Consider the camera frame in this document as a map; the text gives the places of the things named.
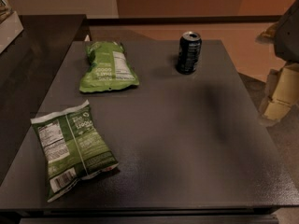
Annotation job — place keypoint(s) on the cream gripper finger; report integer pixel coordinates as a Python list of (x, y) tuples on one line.
[(268, 34), (281, 92)]

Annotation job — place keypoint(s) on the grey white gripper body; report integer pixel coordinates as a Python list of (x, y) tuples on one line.
[(288, 36)]

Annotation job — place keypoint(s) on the dark pepsi can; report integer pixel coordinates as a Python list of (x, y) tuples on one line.
[(189, 50)]

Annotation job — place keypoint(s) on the light green chip bag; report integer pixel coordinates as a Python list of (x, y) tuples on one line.
[(109, 69)]

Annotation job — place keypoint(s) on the dark green jalapeno chip bag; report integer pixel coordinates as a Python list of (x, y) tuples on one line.
[(72, 147)]

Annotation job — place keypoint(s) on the dark side counter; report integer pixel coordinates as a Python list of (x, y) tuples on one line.
[(27, 69)]

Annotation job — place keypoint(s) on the white box at left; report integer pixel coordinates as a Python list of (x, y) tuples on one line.
[(10, 28)]

